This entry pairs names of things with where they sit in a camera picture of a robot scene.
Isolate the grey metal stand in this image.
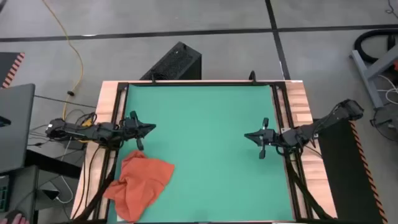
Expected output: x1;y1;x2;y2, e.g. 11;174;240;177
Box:
349;45;398;109

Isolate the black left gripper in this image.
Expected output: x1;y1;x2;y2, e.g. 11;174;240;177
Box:
123;110;157;151

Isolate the black computer tower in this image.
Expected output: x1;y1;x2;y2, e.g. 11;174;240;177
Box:
139;41;202;81

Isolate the black smartphone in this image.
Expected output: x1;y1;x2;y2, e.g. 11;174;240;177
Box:
41;189;61;202

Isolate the yellow cable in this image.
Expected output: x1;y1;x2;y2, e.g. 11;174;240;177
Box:
42;0;94;127

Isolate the black mat orange striped edge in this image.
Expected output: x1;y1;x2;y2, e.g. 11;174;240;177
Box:
317;119;389;224
0;52;25;90

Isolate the black wire fan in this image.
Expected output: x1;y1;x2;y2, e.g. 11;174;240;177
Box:
369;103;398;143

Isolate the black metal table frame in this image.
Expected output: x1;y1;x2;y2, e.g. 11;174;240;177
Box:
73;80;340;224

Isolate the black hose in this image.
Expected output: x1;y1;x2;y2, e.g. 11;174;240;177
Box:
353;29;398;65

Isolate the person's hand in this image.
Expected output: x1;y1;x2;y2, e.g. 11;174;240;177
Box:
0;212;30;224

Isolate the orange towel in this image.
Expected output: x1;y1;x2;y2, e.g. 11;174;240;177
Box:
103;150;175;223

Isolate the grey laptop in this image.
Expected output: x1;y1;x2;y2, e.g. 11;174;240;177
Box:
0;83;36;174

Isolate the white cable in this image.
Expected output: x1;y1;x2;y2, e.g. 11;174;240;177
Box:
376;74;398;106

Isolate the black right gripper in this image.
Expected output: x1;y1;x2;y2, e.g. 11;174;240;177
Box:
244;117;277;160

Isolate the dark keyboard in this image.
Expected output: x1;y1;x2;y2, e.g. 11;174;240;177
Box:
0;175;11;213

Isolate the green table mat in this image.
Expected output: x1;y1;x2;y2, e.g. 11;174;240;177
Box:
107;83;295;223

